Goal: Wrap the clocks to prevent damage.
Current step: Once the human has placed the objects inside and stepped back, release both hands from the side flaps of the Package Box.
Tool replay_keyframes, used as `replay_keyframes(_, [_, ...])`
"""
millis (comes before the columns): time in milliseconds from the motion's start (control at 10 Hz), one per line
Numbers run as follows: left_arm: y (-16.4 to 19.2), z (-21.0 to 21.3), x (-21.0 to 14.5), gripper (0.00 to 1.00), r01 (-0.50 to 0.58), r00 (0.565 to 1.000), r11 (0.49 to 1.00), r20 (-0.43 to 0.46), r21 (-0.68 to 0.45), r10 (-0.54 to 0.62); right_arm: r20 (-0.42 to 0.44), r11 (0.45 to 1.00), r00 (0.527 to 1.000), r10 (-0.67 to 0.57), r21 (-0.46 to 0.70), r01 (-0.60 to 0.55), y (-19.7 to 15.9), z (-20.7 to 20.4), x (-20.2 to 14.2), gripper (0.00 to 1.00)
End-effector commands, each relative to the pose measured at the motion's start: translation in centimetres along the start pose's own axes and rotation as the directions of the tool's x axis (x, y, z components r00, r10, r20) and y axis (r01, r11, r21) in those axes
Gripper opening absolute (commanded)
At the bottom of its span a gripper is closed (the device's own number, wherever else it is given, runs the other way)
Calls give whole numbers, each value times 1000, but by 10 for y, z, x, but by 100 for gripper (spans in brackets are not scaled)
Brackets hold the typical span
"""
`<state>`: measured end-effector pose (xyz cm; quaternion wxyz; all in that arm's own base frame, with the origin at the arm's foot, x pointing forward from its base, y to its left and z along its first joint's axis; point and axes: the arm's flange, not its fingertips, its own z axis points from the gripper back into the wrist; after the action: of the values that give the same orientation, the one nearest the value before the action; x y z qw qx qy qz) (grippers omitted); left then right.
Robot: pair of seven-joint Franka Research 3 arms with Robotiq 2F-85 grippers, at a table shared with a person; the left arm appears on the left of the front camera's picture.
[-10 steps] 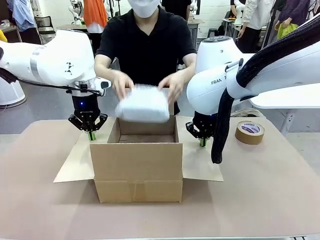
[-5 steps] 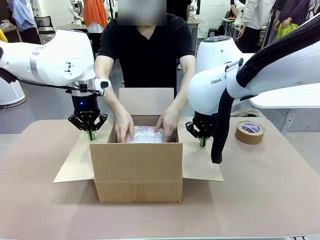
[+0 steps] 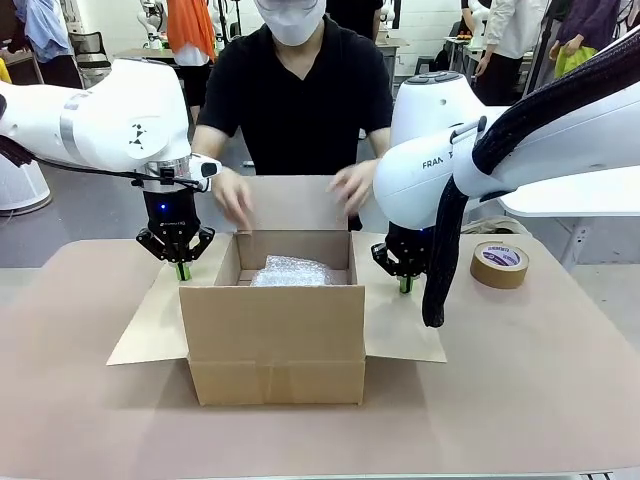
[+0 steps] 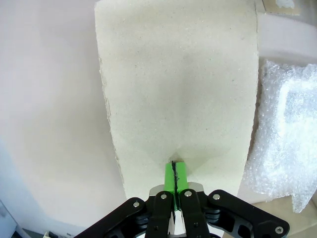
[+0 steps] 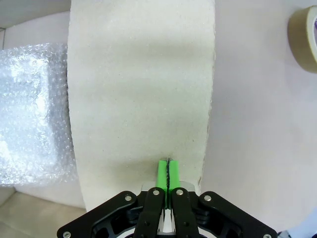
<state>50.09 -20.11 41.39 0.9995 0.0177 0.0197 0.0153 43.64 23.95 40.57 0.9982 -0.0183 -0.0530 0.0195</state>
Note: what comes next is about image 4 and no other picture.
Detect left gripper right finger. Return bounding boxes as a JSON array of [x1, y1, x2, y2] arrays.
[[175, 161, 291, 238]]

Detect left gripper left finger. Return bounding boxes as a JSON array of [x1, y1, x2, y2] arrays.
[[73, 161, 178, 238]]

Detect brown cardboard box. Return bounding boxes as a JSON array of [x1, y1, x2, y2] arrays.
[[262, 0, 301, 8]]

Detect bubble wrap bundle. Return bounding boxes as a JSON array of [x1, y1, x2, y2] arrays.
[[243, 59, 317, 214]]

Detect beige packing paper sheet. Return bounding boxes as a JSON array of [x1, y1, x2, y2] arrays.
[[94, 0, 261, 201]]

